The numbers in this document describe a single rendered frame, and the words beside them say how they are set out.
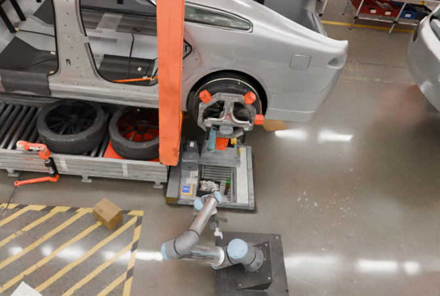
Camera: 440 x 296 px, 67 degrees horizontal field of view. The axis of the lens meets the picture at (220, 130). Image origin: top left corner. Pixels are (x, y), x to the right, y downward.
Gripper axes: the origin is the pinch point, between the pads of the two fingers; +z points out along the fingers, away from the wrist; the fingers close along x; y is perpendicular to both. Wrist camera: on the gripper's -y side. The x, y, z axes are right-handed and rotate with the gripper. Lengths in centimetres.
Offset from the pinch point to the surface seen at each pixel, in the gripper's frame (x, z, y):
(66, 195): -62, -82, 136
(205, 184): -10.9, -46.3, -0.6
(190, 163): -46, -73, 7
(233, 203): -61, -21, -23
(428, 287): -38, 110, -173
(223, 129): -10, -90, -31
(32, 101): -83, -200, 157
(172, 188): -60, -55, 32
